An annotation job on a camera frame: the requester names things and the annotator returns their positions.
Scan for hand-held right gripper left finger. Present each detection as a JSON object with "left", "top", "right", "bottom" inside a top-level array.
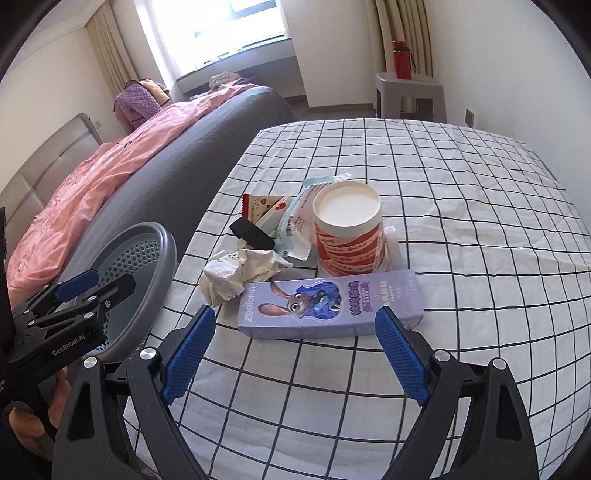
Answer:
[{"left": 53, "top": 305, "right": 218, "bottom": 480}]

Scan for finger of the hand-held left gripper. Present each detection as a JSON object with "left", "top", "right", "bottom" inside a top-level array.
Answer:
[
  {"left": 14, "top": 269, "right": 100, "bottom": 324},
  {"left": 28, "top": 274, "right": 136, "bottom": 329}
]

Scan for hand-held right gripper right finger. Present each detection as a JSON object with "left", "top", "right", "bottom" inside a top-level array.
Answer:
[{"left": 374, "top": 305, "right": 541, "bottom": 480}]

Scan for grey perforated waste basket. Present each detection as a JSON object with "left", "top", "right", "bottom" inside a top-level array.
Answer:
[{"left": 85, "top": 222, "right": 178, "bottom": 365}]

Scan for white paper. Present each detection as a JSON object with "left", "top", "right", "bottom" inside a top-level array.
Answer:
[{"left": 202, "top": 248, "right": 294, "bottom": 308}]

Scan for purple cartoon toothpaste box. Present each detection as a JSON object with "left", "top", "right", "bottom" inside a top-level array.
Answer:
[{"left": 238, "top": 270, "right": 424, "bottom": 340}]

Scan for orange and white paper cup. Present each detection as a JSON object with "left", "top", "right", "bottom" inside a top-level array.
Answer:
[{"left": 311, "top": 181, "right": 386, "bottom": 278}]

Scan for black plastic piece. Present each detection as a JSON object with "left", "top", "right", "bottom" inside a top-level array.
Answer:
[{"left": 229, "top": 218, "right": 277, "bottom": 252}]

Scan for red and white snack wrapper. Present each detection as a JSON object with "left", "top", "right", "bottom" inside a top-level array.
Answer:
[{"left": 242, "top": 194, "right": 291, "bottom": 227}]

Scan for light blue plastic wrapper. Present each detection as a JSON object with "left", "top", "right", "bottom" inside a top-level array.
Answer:
[{"left": 268, "top": 172, "right": 354, "bottom": 260}]

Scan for person's left hand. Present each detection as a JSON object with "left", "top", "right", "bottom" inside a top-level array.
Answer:
[{"left": 9, "top": 364, "right": 71, "bottom": 462}]

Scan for grey bed headboard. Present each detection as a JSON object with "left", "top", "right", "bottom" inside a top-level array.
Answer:
[{"left": 0, "top": 112, "right": 103, "bottom": 232}]

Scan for checkered white tablecloth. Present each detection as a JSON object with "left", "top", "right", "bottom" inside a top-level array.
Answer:
[{"left": 124, "top": 117, "right": 591, "bottom": 480}]

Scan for purple quilted bag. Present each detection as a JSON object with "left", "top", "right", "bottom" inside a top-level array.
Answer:
[{"left": 113, "top": 80, "right": 162, "bottom": 134}]

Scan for beige bag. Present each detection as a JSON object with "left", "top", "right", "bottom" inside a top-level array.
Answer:
[{"left": 139, "top": 78, "right": 171, "bottom": 104}]

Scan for beige cloth bundle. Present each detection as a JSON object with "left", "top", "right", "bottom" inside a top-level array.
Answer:
[{"left": 209, "top": 71, "right": 241, "bottom": 90}]

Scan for beige pleated curtain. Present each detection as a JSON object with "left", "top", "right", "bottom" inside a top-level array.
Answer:
[
  {"left": 85, "top": 14, "right": 139, "bottom": 84},
  {"left": 365, "top": 0, "right": 435, "bottom": 77}
]

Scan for grey window sill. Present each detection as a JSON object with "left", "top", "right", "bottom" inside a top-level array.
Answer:
[{"left": 175, "top": 37, "right": 296, "bottom": 97}]

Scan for grey plastic stool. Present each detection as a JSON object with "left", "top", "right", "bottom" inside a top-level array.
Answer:
[{"left": 375, "top": 71, "right": 448, "bottom": 123}]

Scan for bright window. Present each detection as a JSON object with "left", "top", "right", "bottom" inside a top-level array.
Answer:
[{"left": 134, "top": 0, "right": 287, "bottom": 70}]

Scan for red water bottle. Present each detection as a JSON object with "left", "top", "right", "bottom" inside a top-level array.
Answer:
[{"left": 392, "top": 40, "right": 413, "bottom": 80}]

